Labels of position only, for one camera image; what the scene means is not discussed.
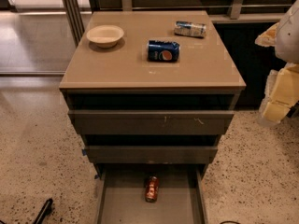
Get blue tape piece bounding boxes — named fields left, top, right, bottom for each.
left=81, top=149, right=87, bottom=156

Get grey drawer cabinet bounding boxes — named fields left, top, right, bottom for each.
left=58, top=10, right=247, bottom=224

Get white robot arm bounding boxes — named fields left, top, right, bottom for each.
left=255, top=0, right=299, bottom=127

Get red coke can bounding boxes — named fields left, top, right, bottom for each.
left=145, top=176, right=159, bottom=203

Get black object on floor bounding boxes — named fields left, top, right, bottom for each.
left=33, top=198, right=53, bottom=224

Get grey top drawer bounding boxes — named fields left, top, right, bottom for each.
left=68, top=110, right=234, bottom=135

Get metal window frame post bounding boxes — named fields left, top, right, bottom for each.
left=62, top=0, right=84, bottom=46

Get white blue crushed can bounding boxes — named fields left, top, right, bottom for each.
left=174, top=21, right=206, bottom=38

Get grey open bottom drawer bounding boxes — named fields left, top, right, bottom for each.
left=97, top=165, right=208, bottom=224

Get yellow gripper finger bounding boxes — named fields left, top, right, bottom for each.
left=261, top=63, right=299, bottom=124
left=255, top=23, right=278, bottom=47

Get grey middle drawer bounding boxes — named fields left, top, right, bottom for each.
left=85, top=146, right=218, bottom=164

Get white bowl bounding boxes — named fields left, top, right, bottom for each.
left=86, top=25, right=124, bottom=49

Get blue pepsi can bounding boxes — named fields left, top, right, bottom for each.
left=148, top=40, right=180, bottom=62

